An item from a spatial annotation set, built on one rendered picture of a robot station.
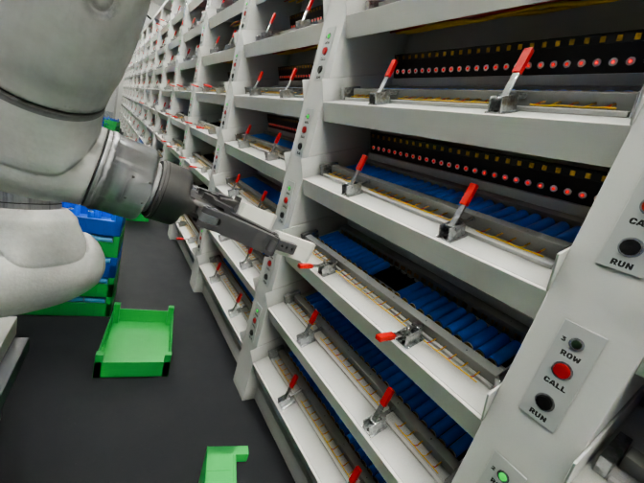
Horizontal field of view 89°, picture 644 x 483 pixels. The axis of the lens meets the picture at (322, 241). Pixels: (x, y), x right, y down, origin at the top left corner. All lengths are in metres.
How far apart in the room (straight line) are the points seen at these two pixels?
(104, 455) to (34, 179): 0.76
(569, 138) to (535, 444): 0.36
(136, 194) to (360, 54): 0.68
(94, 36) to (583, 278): 0.50
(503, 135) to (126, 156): 0.47
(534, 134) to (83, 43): 0.48
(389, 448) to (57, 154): 0.63
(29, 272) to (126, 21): 0.58
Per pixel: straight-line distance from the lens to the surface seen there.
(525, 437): 0.51
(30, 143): 0.39
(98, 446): 1.06
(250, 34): 1.55
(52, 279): 0.84
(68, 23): 0.33
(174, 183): 0.43
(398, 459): 0.69
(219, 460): 0.77
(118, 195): 0.41
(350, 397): 0.75
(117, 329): 1.42
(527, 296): 0.48
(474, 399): 0.55
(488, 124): 0.55
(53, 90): 0.35
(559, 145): 0.50
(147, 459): 1.03
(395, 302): 0.65
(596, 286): 0.45
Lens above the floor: 0.79
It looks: 15 degrees down
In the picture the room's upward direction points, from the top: 17 degrees clockwise
